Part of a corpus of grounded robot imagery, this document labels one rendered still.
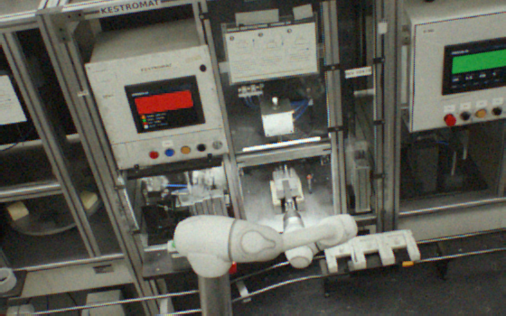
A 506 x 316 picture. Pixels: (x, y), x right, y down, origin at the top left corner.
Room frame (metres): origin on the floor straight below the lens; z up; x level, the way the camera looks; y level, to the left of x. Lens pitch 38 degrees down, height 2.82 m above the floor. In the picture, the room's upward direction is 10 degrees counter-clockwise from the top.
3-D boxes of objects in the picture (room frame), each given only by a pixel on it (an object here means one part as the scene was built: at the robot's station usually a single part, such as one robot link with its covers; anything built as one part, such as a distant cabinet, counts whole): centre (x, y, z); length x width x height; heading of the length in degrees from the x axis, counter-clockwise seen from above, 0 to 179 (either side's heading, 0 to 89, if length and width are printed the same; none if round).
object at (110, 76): (1.99, 0.28, 1.60); 0.42 x 0.29 x 0.46; 88
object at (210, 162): (1.86, 0.28, 1.37); 0.36 x 0.04 x 0.04; 88
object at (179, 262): (1.79, 0.34, 0.97); 0.08 x 0.08 x 0.12; 88
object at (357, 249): (1.72, -0.42, 0.84); 0.36 x 0.14 x 0.10; 88
